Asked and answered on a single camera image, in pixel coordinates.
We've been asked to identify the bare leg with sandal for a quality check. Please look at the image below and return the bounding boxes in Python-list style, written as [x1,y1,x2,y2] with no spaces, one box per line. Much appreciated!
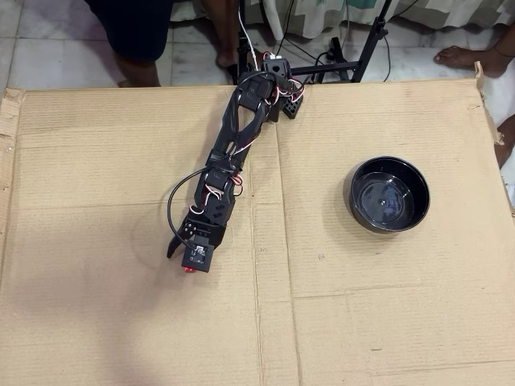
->
[200,0,241,74]

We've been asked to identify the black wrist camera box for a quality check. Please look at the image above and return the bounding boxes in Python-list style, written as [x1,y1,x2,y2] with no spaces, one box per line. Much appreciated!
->
[181,242,213,276]

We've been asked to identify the brown cardboard sheet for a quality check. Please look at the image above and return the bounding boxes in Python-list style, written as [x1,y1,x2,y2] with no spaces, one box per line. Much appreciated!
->
[0,77,515,386]

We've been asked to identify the patterned bed cloth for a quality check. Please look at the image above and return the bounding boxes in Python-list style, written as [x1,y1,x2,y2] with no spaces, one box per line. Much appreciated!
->
[168,0,515,42]

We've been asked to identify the bare leg below shorts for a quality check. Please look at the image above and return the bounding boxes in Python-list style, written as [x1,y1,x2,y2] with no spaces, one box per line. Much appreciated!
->
[115,51,163,88]

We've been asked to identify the black round bowl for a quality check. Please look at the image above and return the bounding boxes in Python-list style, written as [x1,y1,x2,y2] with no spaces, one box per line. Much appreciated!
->
[348,155,431,236]

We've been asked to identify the white cable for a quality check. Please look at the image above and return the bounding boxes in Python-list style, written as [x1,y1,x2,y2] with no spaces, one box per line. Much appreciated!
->
[237,6,261,70]

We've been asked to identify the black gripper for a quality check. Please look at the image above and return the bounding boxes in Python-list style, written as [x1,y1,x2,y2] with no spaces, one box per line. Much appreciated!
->
[166,213,225,259]

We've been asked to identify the bare foot with anklet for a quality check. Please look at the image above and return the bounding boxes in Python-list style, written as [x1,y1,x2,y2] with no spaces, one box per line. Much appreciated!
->
[433,23,515,80]

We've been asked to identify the bare foot at cardboard edge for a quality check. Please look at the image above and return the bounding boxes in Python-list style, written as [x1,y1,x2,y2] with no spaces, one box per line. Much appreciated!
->
[495,117,515,170]

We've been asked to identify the black shorts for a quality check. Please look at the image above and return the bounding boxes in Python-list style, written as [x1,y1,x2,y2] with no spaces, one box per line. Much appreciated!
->
[83,0,175,64]

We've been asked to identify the black tripod stand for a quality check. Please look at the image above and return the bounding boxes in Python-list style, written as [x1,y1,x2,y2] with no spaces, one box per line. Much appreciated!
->
[235,0,394,86]

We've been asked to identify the thin black floor cable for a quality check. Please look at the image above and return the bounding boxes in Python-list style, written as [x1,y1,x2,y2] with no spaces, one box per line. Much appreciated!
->
[381,34,393,83]

